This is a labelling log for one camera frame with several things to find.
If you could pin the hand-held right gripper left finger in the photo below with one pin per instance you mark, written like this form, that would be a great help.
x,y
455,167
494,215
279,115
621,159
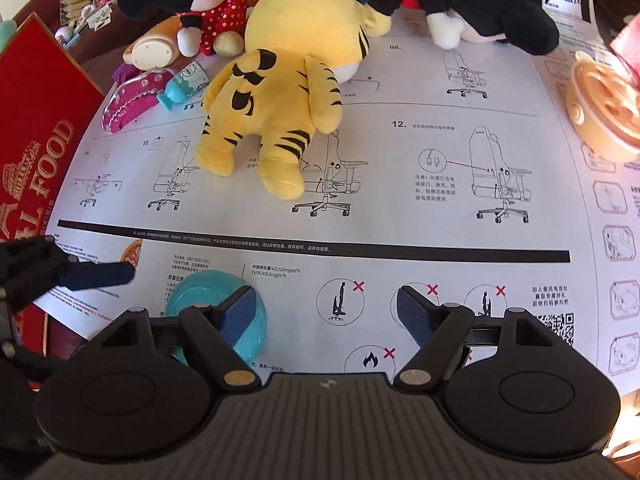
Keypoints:
x,y
240,310

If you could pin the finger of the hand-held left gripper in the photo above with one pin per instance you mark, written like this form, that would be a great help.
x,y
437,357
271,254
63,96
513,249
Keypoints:
x,y
97,275

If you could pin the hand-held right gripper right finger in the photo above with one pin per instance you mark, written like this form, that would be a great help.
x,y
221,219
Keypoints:
x,y
415,310

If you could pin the teal plastic bowl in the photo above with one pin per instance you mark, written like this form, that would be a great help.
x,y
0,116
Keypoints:
x,y
200,290

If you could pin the red gift box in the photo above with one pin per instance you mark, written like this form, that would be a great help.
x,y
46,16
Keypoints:
x,y
40,110

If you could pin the teal toy milk bottle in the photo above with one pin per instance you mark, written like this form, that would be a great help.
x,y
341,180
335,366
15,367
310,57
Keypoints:
x,y
185,85

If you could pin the yellow tiger plush toy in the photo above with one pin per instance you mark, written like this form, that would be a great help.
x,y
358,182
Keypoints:
x,y
280,100

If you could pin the peach plastic bear toy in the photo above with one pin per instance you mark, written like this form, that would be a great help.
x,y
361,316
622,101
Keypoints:
x,y
605,110

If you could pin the pink toy shoe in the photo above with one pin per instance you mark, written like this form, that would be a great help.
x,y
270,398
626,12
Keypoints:
x,y
130,100

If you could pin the white instruction sheet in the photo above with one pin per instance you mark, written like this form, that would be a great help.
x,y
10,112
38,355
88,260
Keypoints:
x,y
400,85

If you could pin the small pink white toy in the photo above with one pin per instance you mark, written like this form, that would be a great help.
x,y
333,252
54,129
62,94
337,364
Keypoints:
x,y
62,33

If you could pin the dark red leather sofa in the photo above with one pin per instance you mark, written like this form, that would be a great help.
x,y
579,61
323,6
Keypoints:
x,y
100,30

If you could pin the pack of small yellow bottles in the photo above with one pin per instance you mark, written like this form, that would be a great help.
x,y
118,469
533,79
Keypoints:
x,y
76,7

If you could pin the mouse plush in red dress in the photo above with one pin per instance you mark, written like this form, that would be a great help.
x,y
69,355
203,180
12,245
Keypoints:
x,y
220,15

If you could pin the pink packet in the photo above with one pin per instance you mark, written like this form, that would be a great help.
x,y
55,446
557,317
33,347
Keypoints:
x,y
627,47

